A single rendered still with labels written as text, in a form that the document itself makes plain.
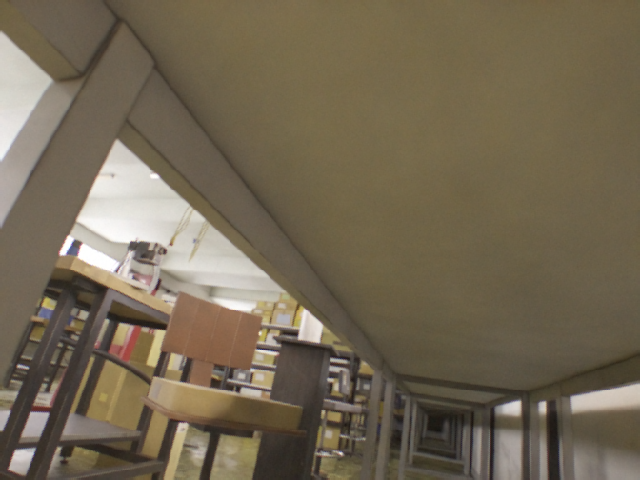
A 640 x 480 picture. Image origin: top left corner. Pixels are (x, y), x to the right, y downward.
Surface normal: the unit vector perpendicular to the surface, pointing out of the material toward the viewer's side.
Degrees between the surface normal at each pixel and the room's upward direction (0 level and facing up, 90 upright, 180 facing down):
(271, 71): 180
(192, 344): 90
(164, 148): 90
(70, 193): 90
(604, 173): 180
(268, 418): 90
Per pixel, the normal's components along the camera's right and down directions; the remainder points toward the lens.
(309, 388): -0.14, -0.41
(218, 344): 0.50, -0.25
